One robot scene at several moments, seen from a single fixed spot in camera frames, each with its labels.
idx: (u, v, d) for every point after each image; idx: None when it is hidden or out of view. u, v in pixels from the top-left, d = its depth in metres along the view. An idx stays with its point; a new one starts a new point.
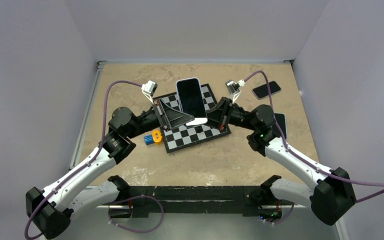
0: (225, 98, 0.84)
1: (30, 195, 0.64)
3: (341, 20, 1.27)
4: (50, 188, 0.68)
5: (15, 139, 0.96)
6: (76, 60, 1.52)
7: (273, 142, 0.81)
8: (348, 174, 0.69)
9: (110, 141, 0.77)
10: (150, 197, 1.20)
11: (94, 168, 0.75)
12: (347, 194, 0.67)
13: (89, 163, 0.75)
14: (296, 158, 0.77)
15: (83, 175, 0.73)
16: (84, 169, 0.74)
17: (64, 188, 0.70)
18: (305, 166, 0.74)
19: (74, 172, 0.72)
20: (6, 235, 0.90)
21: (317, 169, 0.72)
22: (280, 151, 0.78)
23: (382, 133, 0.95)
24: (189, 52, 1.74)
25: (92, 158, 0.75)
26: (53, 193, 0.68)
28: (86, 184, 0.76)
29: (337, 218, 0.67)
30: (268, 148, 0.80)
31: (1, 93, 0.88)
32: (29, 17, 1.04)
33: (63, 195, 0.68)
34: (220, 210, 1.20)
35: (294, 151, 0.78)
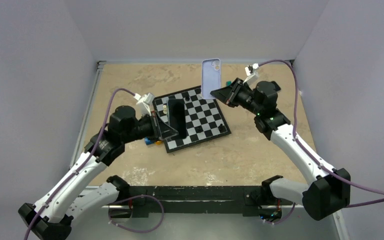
0: (238, 79, 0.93)
1: (22, 212, 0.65)
3: (341, 20, 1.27)
4: (40, 203, 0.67)
5: (16, 139, 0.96)
6: (76, 60, 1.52)
7: (281, 128, 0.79)
8: (350, 176, 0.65)
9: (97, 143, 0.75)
10: (151, 196, 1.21)
11: (83, 176, 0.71)
12: (343, 195, 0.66)
13: (77, 171, 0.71)
14: (300, 149, 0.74)
15: (73, 185, 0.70)
16: (72, 177, 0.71)
17: (55, 200, 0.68)
18: (308, 159, 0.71)
19: (63, 184, 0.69)
20: (5, 235, 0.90)
21: (319, 165, 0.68)
22: (287, 138, 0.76)
23: (382, 133, 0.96)
24: (189, 52, 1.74)
25: (78, 166, 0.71)
26: (46, 207, 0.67)
28: (79, 191, 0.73)
29: (325, 215, 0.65)
30: (275, 133, 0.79)
31: (1, 92, 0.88)
32: (28, 17, 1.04)
33: (55, 207, 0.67)
34: (220, 210, 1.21)
35: (301, 142, 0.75)
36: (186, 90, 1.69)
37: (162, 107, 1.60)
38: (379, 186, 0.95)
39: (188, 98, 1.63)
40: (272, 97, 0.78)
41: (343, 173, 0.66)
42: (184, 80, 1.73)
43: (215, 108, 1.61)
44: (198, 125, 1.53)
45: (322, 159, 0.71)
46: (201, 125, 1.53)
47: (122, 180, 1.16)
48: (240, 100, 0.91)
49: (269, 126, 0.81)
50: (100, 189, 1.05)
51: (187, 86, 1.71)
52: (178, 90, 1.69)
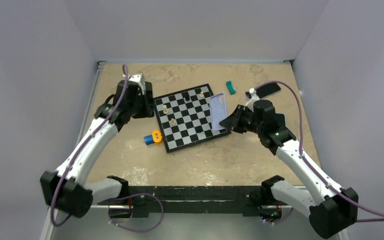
0: (239, 106, 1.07)
1: (45, 179, 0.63)
3: (341, 20, 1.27)
4: (63, 167, 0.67)
5: (16, 138, 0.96)
6: (76, 60, 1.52)
7: (287, 144, 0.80)
8: (357, 196, 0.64)
9: (105, 110, 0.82)
10: (150, 195, 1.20)
11: (100, 137, 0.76)
12: (350, 215, 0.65)
13: (93, 134, 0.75)
14: (307, 167, 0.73)
15: (91, 146, 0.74)
16: (89, 140, 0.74)
17: (77, 162, 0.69)
18: (315, 177, 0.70)
19: (82, 146, 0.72)
20: (6, 234, 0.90)
21: (327, 184, 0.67)
22: (293, 155, 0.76)
23: (382, 132, 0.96)
24: (189, 52, 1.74)
25: (94, 129, 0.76)
26: (70, 169, 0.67)
28: (95, 156, 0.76)
29: (332, 233, 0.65)
30: (281, 149, 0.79)
31: (1, 92, 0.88)
32: (28, 17, 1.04)
33: (80, 168, 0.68)
34: (220, 210, 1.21)
35: (308, 159, 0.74)
36: (186, 90, 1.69)
37: (162, 107, 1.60)
38: (380, 186, 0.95)
39: (188, 98, 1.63)
40: (269, 110, 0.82)
41: (351, 193, 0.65)
42: (184, 80, 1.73)
43: None
44: (198, 125, 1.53)
45: (330, 177, 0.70)
46: (201, 125, 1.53)
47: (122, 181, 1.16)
48: (245, 124, 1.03)
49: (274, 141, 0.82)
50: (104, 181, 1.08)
51: (187, 86, 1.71)
52: (178, 90, 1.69)
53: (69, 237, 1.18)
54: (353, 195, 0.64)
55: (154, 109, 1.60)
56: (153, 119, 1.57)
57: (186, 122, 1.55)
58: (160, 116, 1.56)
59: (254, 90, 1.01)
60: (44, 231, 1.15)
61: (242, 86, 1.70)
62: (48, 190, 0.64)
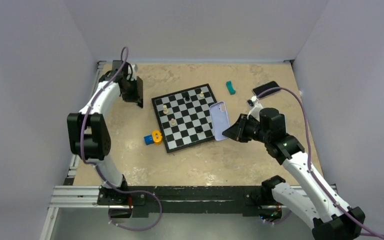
0: (242, 115, 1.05)
1: (71, 119, 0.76)
3: (341, 20, 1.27)
4: (85, 109, 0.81)
5: (16, 139, 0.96)
6: (76, 60, 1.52)
7: (295, 157, 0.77)
8: (364, 215, 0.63)
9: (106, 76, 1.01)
10: (150, 194, 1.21)
11: (110, 90, 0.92)
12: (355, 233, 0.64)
13: (104, 87, 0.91)
14: (315, 183, 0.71)
15: (104, 96, 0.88)
16: (101, 93, 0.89)
17: (96, 105, 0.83)
18: (323, 194, 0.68)
19: (97, 95, 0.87)
20: (7, 235, 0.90)
21: (335, 202, 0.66)
22: (301, 169, 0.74)
23: (382, 133, 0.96)
24: (189, 52, 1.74)
25: (104, 84, 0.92)
26: (91, 109, 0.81)
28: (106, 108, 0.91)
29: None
30: (289, 161, 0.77)
31: (1, 93, 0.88)
32: (28, 17, 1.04)
33: (99, 109, 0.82)
34: (221, 210, 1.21)
35: (316, 175, 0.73)
36: (186, 90, 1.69)
37: (162, 107, 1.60)
38: (379, 186, 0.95)
39: (188, 98, 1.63)
40: (275, 118, 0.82)
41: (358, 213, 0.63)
42: (184, 80, 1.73)
43: None
44: (198, 125, 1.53)
45: (336, 195, 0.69)
46: (201, 125, 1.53)
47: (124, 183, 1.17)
48: (251, 134, 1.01)
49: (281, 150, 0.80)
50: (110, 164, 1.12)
51: (187, 86, 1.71)
52: (178, 89, 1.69)
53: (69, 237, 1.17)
54: (360, 214, 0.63)
55: (154, 109, 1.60)
56: (153, 119, 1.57)
57: (186, 122, 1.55)
58: (160, 116, 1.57)
59: (255, 98, 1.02)
60: (44, 232, 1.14)
61: (242, 86, 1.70)
62: (74, 128, 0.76)
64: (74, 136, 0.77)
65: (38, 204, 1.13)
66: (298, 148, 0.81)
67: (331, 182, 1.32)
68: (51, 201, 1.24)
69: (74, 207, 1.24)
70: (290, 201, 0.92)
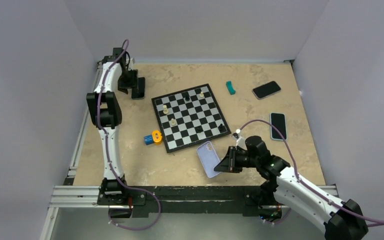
0: (232, 148, 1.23)
1: (89, 98, 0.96)
3: (341, 20, 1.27)
4: (99, 87, 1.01)
5: (15, 138, 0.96)
6: (76, 60, 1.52)
7: (284, 172, 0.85)
8: (359, 207, 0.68)
9: (109, 57, 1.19)
10: (150, 193, 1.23)
11: (114, 70, 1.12)
12: (359, 224, 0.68)
13: (109, 68, 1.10)
14: (307, 189, 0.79)
15: (111, 75, 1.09)
16: (108, 72, 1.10)
17: (107, 84, 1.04)
18: (317, 197, 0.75)
19: (105, 75, 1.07)
20: (5, 235, 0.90)
21: (329, 201, 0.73)
22: (292, 181, 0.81)
23: (382, 132, 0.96)
24: (189, 52, 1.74)
25: (109, 65, 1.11)
26: (103, 88, 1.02)
28: (114, 84, 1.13)
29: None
30: (279, 178, 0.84)
31: (1, 91, 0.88)
32: (28, 17, 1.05)
33: (110, 87, 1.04)
34: (220, 211, 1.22)
35: (306, 182, 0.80)
36: (186, 90, 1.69)
37: (162, 107, 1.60)
38: (380, 185, 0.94)
39: (188, 98, 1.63)
40: (260, 145, 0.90)
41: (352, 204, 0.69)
42: (184, 80, 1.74)
43: (215, 108, 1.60)
44: (198, 125, 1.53)
45: (329, 194, 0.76)
46: (201, 125, 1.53)
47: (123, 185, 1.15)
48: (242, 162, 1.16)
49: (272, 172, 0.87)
50: None
51: (187, 86, 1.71)
52: (178, 90, 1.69)
53: (68, 237, 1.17)
54: (355, 204, 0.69)
55: (154, 109, 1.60)
56: (153, 119, 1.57)
57: (186, 122, 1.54)
58: (160, 116, 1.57)
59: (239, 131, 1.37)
60: (44, 231, 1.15)
61: (242, 86, 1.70)
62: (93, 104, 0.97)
64: (93, 111, 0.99)
65: (37, 203, 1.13)
66: (285, 164, 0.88)
67: (331, 182, 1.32)
68: (51, 201, 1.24)
69: (75, 207, 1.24)
70: (295, 206, 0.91)
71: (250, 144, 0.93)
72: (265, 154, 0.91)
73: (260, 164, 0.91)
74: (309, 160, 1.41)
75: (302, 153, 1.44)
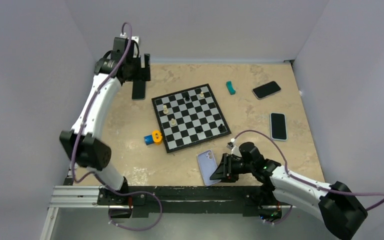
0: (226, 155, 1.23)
1: (64, 138, 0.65)
3: (341, 19, 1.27)
4: (78, 125, 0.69)
5: (15, 138, 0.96)
6: (76, 60, 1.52)
7: (275, 172, 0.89)
8: (347, 187, 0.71)
9: (104, 64, 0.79)
10: (151, 194, 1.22)
11: (105, 93, 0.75)
12: (354, 206, 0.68)
13: (98, 90, 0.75)
14: (297, 181, 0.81)
15: (100, 101, 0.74)
16: (96, 97, 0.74)
17: (90, 119, 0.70)
18: (306, 186, 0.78)
19: (91, 102, 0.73)
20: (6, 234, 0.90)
21: (317, 187, 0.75)
22: (283, 178, 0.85)
23: (382, 132, 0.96)
24: (189, 52, 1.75)
25: (98, 85, 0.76)
26: (84, 126, 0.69)
28: (105, 113, 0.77)
29: (353, 232, 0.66)
30: (272, 178, 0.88)
31: (2, 91, 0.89)
32: (28, 17, 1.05)
33: (93, 124, 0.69)
34: (220, 211, 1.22)
35: (296, 175, 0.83)
36: (186, 90, 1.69)
37: (162, 107, 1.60)
38: (380, 185, 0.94)
39: (188, 98, 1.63)
40: (253, 151, 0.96)
41: (341, 187, 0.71)
42: (184, 80, 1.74)
43: (215, 108, 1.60)
44: (198, 125, 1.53)
45: (318, 181, 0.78)
46: (201, 125, 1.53)
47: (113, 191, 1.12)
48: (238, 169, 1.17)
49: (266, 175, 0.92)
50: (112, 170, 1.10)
51: (187, 86, 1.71)
52: (178, 89, 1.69)
53: (68, 237, 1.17)
54: (344, 187, 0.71)
55: (154, 109, 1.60)
56: (153, 119, 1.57)
57: (186, 122, 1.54)
58: (160, 116, 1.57)
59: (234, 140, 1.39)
60: (44, 231, 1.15)
61: (242, 86, 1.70)
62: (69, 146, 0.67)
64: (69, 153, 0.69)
65: (38, 203, 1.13)
66: (277, 165, 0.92)
67: (331, 182, 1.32)
68: (51, 201, 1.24)
69: (75, 207, 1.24)
70: (295, 203, 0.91)
71: (245, 152, 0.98)
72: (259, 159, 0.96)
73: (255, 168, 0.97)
74: (309, 160, 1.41)
75: (302, 153, 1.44)
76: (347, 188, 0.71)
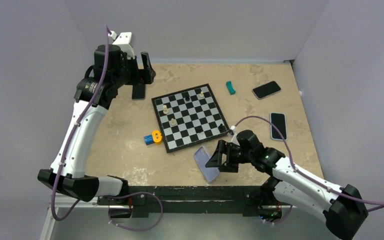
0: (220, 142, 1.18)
1: (43, 179, 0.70)
3: (341, 20, 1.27)
4: (57, 164, 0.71)
5: (15, 138, 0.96)
6: (76, 60, 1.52)
7: (279, 164, 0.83)
8: (358, 191, 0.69)
9: (86, 89, 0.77)
10: (150, 194, 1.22)
11: (86, 124, 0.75)
12: (360, 210, 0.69)
13: (78, 122, 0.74)
14: (305, 178, 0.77)
15: (80, 135, 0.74)
16: (77, 130, 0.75)
17: (69, 157, 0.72)
18: (316, 186, 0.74)
19: (70, 139, 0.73)
20: (5, 235, 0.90)
21: (328, 189, 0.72)
22: (288, 172, 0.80)
23: (382, 132, 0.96)
24: (189, 52, 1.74)
25: (78, 117, 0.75)
26: (64, 166, 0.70)
28: (89, 143, 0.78)
29: (354, 233, 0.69)
30: (276, 170, 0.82)
31: (2, 92, 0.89)
32: (28, 18, 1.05)
33: (72, 163, 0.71)
34: (220, 211, 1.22)
35: (303, 172, 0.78)
36: (186, 90, 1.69)
37: (162, 107, 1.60)
38: (381, 185, 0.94)
39: (188, 98, 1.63)
40: (252, 139, 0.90)
41: (352, 189, 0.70)
42: (184, 80, 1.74)
43: (215, 108, 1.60)
44: (198, 125, 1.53)
45: (327, 181, 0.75)
46: (201, 125, 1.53)
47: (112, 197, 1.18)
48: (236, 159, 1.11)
49: (269, 164, 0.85)
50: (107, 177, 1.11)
51: (187, 86, 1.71)
52: (178, 89, 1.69)
53: (68, 237, 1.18)
54: (354, 189, 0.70)
55: (154, 109, 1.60)
56: (153, 119, 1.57)
57: (186, 122, 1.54)
58: (160, 116, 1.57)
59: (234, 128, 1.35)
60: (44, 231, 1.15)
61: (242, 86, 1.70)
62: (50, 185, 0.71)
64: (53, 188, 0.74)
65: (38, 203, 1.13)
66: (280, 155, 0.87)
67: (331, 182, 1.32)
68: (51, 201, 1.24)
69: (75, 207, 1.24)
70: (295, 199, 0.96)
71: (242, 140, 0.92)
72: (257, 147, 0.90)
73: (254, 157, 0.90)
74: (309, 160, 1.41)
75: (302, 153, 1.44)
76: (356, 190, 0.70)
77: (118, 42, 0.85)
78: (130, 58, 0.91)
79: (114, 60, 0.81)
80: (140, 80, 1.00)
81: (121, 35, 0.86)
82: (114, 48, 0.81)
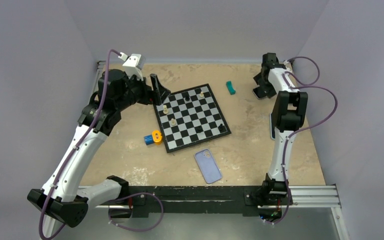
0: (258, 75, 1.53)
1: (32, 198, 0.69)
3: (342, 19, 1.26)
4: (48, 186, 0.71)
5: (16, 139, 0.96)
6: (76, 60, 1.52)
7: (277, 68, 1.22)
8: (307, 98, 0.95)
9: (90, 114, 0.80)
10: (150, 194, 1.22)
11: (84, 148, 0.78)
12: (299, 112, 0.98)
13: (77, 146, 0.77)
14: (283, 79, 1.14)
15: (77, 159, 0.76)
16: (74, 153, 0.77)
17: (63, 180, 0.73)
18: (283, 83, 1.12)
19: (66, 161, 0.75)
20: (5, 235, 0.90)
21: (290, 87, 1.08)
22: (277, 72, 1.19)
23: (381, 132, 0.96)
24: (188, 52, 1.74)
25: (78, 140, 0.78)
26: (55, 188, 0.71)
28: (84, 167, 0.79)
29: (282, 122, 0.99)
30: (272, 69, 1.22)
31: (2, 93, 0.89)
32: (27, 18, 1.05)
33: (64, 186, 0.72)
34: (220, 210, 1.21)
35: (285, 76, 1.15)
36: (186, 90, 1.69)
37: (162, 107, 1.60)
38: (381, 186, 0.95)
39: (188, 98, 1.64)
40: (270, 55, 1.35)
41: (305, 96, 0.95)
42: (184, 80, 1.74)
43: (215, 108, 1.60)
44: (198, 125, 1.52)
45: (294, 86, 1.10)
46: (201, 125, 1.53)
47: (112, 200, 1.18)
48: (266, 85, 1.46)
49: (269, 66, 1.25)
50: (105, 183, 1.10)
51: (187, 86, 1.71)
52: (178, 89, 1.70)
53: (68, 237, 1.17)
54: (306, 97, 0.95)
55: (154, 109, 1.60)
56: (153, 119, 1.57)
57: (186, 121, 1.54)
58: (160, 116, 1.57)
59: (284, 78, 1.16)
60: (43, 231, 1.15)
61: (241, 86, 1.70)
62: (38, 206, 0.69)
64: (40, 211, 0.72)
65: None
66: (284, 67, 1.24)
67: (330, 182, 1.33)
68: None
69: None
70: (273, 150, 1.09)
71: (264, 56, 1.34)
72: (272, 61, 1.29)
73: (264, 64, 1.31)
74: (309, 160, 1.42)
75: (302, 153, 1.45)
76: (306, 99, 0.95)
77: (127, 64, 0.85)
78: (139, 80, 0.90)
79: (119, 87, 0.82)
80: (150, 100, 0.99)
81: (131, 57, 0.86)
82: (119, 75, 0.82)
